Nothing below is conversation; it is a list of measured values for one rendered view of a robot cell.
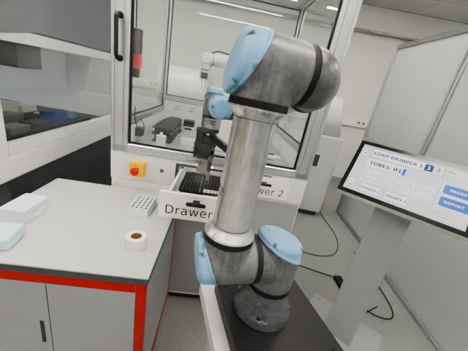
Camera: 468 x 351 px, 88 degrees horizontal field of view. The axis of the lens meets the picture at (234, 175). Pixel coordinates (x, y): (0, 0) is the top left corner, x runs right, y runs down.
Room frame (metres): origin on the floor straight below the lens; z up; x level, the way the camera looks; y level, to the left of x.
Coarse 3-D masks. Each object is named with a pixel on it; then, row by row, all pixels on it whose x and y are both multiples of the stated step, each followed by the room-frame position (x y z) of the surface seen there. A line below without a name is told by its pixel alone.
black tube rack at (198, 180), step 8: (184, 176) 1.07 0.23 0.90; (192, 176) 1.09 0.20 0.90; (200, 176) 1.11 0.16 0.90; (216, 176) 1.16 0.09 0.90; (184, 184) 0.98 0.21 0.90; (192, 184) 1.00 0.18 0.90; (200, 184) 1.02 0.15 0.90; (208, 184) 1.04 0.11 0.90; (216, 184) 1.05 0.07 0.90; (184, 192) 0.96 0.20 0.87; (216, 192) 0.96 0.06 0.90
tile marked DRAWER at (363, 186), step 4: (360, 184) 1.13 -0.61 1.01; (364, 184) 1.13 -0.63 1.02; (368, 184) 1.12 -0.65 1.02; (360, 188) 1.12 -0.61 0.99; (364, 188) 1.11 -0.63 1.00; (368, 188) 1.10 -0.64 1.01; (372, 188) 1.10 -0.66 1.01; (376, 188) 1.09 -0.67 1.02; (380, 188) 1.09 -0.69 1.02; (368, 192) 1.09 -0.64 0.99; (372, 192) 1.08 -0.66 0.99; (376, 192) 1.08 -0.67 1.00; (380, 192) 1.07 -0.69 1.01
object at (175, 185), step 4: (180, 172) 1.13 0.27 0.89; (184, 172) 1.18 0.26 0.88; (196, 172) 1.18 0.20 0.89; (176, 176) 1.07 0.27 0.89; (180, 176) 1.15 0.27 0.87; (220, 176) 1.19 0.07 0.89; (176, 180) 1.02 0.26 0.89; (180, 180) 1.16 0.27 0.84; (220, 180) 1.19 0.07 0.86; (172, 184) 0.97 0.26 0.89; (176, 184) 1.03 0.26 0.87; (172, 188) 0.93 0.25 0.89; (176, 188) 1.04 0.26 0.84
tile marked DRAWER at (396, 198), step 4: (388, 192) 1.06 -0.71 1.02; (392, 192) 1.06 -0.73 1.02; (384, 196) 1.05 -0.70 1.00; (388, 196) 1.05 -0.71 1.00; (392, 196) 1.05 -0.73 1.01; (396, 196) 1.04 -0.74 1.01; (400, 196) 1.04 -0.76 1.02; (404, 196) 1.03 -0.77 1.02; (388, 200) 1.04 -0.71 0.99; (392, 200) 1.03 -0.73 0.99; (396, 200) 1.03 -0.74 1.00; (400, 200) 1.02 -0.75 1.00; (404, 200) 1.02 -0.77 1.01; (408, 200) 1.02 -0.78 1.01; (400, 204) 1.01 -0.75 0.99; (404, 204) 1.01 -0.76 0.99
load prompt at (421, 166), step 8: (376, 152) 1.23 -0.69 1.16; (384, 152) 1.22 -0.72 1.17; (384, 160) 1.19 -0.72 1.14; (392, 160) 1.18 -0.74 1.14; (400, 160) 1.17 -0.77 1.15; (408, 160) 1.15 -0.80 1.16; (416, 160) 1.14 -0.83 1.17; (416, 168) 1.12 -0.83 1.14; (424, 168) 1.11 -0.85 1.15; (432, 168) 1.10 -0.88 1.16; (440, 168) 1.09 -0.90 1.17; (440, 176) 1.06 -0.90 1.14
